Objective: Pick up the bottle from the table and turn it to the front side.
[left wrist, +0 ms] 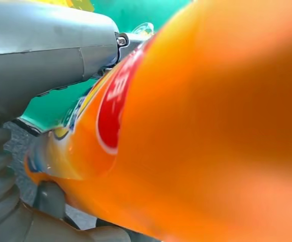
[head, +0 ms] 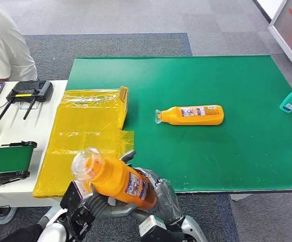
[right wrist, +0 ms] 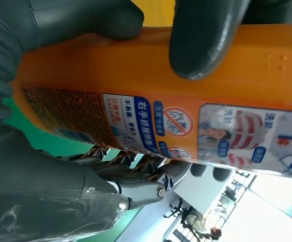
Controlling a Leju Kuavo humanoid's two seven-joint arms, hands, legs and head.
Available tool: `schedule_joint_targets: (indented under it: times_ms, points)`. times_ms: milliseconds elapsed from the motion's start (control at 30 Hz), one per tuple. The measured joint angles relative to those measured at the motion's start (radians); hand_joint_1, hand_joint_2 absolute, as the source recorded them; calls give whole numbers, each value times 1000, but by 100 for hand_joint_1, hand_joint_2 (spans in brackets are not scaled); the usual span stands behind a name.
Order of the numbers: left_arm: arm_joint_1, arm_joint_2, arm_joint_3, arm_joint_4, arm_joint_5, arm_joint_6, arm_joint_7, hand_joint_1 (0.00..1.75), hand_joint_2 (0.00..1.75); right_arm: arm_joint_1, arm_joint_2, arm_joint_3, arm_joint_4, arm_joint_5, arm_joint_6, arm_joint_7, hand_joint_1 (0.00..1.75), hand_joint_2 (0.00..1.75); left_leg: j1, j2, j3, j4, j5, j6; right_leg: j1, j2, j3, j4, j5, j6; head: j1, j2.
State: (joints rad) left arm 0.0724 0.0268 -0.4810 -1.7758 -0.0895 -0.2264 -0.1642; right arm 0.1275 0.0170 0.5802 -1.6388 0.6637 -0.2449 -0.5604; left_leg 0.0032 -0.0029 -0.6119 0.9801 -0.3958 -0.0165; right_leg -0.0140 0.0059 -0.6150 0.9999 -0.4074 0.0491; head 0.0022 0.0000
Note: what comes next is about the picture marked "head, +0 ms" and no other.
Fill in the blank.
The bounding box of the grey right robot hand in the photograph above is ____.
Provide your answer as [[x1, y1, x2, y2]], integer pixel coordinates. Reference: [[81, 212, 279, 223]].
[[105, 149, 186, 228]]

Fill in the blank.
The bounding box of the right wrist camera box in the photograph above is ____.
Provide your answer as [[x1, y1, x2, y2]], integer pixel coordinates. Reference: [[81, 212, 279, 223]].
[[139, 215, 185, 242]]

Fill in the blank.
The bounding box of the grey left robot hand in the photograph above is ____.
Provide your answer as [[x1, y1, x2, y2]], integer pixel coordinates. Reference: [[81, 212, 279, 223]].
[[84, 190, 117, 220]]

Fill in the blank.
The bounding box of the green table mat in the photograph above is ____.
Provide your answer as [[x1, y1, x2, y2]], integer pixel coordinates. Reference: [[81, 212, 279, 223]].
[[66, 55, 292, 195]]

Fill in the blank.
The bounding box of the brown cardboard piece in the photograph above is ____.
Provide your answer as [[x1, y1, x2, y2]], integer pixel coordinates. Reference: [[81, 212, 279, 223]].
[[119, 86, 129, 101]]

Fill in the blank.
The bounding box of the person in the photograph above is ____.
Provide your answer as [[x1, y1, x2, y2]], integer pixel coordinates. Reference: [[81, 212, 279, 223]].
[[0, 0, 38, 83]]

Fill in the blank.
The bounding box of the orange detergent bottle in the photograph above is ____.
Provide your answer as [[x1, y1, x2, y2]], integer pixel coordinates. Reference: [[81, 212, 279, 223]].
[[71, 147, 158, 210], [155, 104, 225, 127]]

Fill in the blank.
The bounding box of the small green conveyor belt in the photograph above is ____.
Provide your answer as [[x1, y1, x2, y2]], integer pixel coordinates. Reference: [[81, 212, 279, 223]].
[[0, 140, 38, 187]]

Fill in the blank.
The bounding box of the red and white sign stand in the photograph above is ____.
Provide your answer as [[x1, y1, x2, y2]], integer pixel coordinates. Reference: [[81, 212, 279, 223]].
[[268, 0, 292, 64]]

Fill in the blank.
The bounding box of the black remote controller with antennas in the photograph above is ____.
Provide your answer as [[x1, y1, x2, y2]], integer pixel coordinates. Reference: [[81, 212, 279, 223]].
[[0, 80, 54, 122]]

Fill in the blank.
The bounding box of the white table foot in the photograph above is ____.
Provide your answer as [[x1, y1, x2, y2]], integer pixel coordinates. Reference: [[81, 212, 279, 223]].
[[230, 194, 253, 202]]

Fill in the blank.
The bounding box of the yellow plastic sheet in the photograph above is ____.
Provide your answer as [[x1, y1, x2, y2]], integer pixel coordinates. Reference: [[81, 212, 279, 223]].
[[32, 86, 134, 198]]

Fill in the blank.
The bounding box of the white table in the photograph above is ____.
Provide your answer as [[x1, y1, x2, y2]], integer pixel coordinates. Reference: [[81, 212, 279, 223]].
[[0, 79, 69, 208]]

